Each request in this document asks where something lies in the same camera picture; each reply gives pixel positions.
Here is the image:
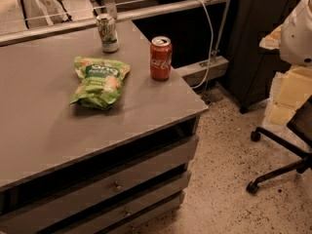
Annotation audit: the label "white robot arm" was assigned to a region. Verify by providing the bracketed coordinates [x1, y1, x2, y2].
[280, 0, 312, 66]

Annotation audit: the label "red coke can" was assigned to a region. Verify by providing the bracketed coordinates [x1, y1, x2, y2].
[150, 36, 173, 81]

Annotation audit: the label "white green soda can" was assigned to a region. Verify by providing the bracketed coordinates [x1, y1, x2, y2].
[97, 14, 119, 53]

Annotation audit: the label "grey metal railing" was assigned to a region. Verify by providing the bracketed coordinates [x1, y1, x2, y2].
[0, 0, 230, 85]

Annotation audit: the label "top grey drawer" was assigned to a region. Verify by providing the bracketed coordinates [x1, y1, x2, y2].
[1, 136, 198, 234]

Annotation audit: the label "grey drawer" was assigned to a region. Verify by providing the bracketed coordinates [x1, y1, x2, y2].
[56, 169, 191, 234]
[1, 136, 198, 234]
[101, 191, 185, 234]

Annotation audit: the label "green chip bag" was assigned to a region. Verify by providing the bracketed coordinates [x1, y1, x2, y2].
[70, 57, 131, 110]

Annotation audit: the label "grey drawer cabinet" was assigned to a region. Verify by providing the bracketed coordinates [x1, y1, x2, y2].
[0, 22, 206, 234]

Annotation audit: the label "bottom grey drawer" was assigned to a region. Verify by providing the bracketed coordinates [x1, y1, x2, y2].
[101, 191, 185, 234]

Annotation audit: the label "middle grey drawer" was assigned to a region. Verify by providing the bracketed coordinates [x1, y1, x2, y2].
[56, 169, 191, 234]

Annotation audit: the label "yellow foam blocks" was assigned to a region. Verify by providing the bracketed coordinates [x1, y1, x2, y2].
[264, 65, 312, 126]

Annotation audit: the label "black cabinet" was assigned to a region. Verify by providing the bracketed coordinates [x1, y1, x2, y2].
[222, 0, 300, 113]

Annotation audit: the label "black office chair base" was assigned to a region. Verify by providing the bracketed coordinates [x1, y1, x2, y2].
[246, 95, 312, 195]

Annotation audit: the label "white cable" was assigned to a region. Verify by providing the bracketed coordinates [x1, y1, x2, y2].
[190, 0, 215, 90]

